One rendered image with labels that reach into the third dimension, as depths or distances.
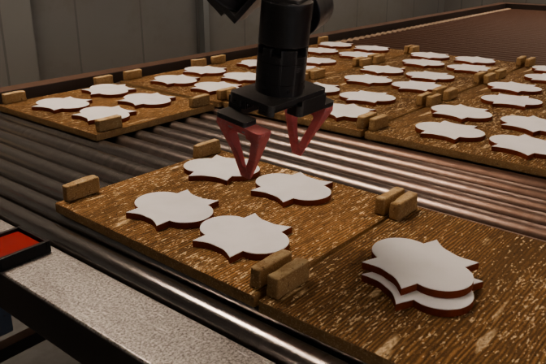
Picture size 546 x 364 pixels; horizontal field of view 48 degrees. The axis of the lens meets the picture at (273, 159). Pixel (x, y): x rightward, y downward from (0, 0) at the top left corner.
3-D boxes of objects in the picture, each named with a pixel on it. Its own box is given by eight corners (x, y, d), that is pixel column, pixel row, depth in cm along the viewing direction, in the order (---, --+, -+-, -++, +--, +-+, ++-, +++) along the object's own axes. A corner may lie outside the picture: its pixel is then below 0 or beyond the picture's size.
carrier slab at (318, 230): (253, 309, 68) (253, 296, 68) (55, 212, 94) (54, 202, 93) (408, 212, 94) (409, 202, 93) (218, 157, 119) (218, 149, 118)
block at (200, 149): (198, 160, 112) (197, 146, 111) (191, 158, 113) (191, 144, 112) (222, 152, 116) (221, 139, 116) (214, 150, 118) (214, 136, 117)
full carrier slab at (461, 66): (490, 84, 183) (491, 70, 181) (370, 69, 207) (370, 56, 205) (526, 67, 209) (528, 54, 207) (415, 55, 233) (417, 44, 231)
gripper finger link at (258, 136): (212, 172, 73) (214, 98, 69) (252, 155, 78) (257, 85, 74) (254, 194, 69) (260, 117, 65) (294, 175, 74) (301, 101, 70)
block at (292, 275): (277, 301, 67) (278, 279, 66) (265, 296, 68) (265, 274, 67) (309, 280, 71) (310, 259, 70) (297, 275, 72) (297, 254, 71)
